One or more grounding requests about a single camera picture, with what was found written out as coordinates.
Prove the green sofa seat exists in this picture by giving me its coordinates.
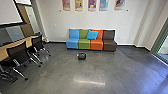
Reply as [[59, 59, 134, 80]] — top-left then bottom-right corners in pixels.
[[78, 29, 92, 50]]

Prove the white projection screen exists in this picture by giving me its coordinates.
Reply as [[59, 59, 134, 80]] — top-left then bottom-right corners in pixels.
[[0, 0, 25, 26]]

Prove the wall poster purple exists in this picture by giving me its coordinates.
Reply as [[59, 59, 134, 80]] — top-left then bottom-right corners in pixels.
[[87, 0, 98, 12]]

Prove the wall poster light blue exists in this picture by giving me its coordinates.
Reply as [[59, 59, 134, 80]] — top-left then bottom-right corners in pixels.
[[99, 0, 110, 12]]

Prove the black trash bag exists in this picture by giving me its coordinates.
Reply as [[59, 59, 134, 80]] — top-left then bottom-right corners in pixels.
[[76, 52, 88, 61]]

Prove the long wooden table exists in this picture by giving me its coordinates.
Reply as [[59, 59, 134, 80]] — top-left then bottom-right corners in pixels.
[[0, 35, 48, 63]]

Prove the wall poster yellow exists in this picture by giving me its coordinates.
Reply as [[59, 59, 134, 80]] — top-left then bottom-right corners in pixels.
[[74, 0, 84, 12]]

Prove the blue square cushion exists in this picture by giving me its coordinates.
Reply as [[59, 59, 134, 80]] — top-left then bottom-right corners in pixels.
[[86, 30, 100, 41]]

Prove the brown wooden door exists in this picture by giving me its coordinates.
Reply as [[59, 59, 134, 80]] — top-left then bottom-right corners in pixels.
[[17, 3, 36, 38]]

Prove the wall poster pink figure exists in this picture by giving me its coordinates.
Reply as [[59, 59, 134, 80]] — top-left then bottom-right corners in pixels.
[[61, 0, 72, 12]]

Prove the grey frosted glass panel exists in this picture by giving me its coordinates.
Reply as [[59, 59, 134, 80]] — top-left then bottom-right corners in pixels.
[[0, 25, 26, 45]]

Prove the brown sofa seat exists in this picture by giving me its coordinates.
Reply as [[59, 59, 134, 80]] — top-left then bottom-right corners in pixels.
[[102, 29, 118, 52]]

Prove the blue sofa seat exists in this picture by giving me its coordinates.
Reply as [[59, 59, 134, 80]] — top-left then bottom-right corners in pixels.
[[65, 28, 81, 50]]

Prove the wall poster pale pink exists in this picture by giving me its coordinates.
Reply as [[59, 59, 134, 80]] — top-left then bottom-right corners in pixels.
[[114, 0, 126, 11]]

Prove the white door frame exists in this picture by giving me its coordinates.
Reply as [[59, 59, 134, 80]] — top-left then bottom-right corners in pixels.
[[24, 3, 46, 36]]

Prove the green framed glass door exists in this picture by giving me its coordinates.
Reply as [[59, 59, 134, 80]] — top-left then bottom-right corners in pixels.
[[149, 19, 168, 64]]

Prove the orange sofa seat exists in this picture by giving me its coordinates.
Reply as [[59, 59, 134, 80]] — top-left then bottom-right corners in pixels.
[[89, 29, 105, 52]]

